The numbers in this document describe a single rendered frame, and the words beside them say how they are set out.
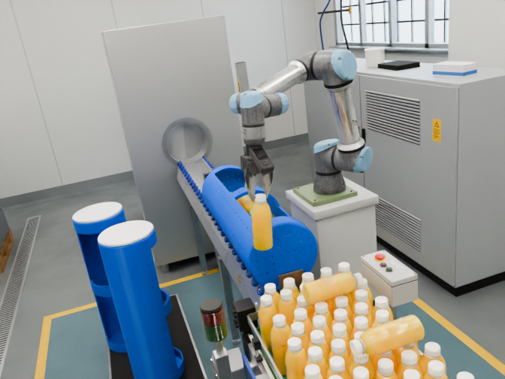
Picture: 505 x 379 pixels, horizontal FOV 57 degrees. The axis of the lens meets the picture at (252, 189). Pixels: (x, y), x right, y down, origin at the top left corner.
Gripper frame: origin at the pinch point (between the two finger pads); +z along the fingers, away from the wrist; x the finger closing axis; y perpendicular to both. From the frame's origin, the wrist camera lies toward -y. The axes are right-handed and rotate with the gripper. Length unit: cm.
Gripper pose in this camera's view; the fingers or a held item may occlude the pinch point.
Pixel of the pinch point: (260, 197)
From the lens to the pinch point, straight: 160.6
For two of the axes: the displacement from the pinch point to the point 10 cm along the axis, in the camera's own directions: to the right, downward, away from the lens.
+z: 0.6, 9.5, 3.0
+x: -9.2, 1.7, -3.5
